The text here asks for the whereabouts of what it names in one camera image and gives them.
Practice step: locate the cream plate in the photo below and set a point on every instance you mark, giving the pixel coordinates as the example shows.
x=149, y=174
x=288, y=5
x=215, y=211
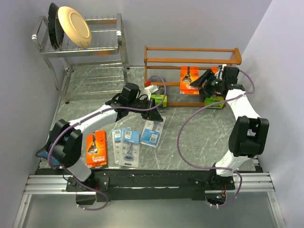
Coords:
x=75, y=26

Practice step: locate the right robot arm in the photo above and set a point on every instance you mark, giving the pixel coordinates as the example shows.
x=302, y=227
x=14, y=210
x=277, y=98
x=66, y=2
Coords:
x=248, y=136

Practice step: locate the blue razor blister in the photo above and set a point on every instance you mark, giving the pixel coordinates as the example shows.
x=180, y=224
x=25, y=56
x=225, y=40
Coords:
x=117, y=135
x=151, y=133
x=129, y=148

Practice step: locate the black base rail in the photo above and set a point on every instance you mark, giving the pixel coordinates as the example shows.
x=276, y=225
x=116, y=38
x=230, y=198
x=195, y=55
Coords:
x=119, y=184

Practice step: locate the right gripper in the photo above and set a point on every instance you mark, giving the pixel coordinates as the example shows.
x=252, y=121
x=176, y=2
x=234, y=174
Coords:
x=198, y=81

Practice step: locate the black plate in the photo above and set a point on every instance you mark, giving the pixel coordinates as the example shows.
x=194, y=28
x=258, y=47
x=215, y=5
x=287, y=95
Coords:
x=55, y=30

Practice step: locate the green black razor box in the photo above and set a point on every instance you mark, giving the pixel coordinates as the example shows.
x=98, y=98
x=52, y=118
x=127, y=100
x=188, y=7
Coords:
x=158, y=96
x=214, y=102

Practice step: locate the orange razor box back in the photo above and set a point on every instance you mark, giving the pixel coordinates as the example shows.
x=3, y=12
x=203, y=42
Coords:
x=188, y=74

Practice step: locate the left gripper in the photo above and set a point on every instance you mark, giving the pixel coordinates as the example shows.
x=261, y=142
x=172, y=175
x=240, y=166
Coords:
x=152, y=115

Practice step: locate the steel dish rack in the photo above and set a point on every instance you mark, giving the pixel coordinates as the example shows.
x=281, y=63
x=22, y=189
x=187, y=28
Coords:
x=92, y=72

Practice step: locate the wooden two-tier shelf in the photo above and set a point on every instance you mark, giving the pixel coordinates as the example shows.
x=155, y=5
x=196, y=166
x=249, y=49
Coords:
x=235, y=59

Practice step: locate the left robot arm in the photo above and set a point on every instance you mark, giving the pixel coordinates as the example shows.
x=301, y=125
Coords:
x=77, y=130

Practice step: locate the orange Fusion5 razor box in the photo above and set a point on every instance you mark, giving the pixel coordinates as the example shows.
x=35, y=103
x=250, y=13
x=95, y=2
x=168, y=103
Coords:
x=214, y=69

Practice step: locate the blue star-shaped dish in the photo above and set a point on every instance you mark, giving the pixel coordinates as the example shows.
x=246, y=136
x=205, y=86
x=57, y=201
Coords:
x=45, y=152

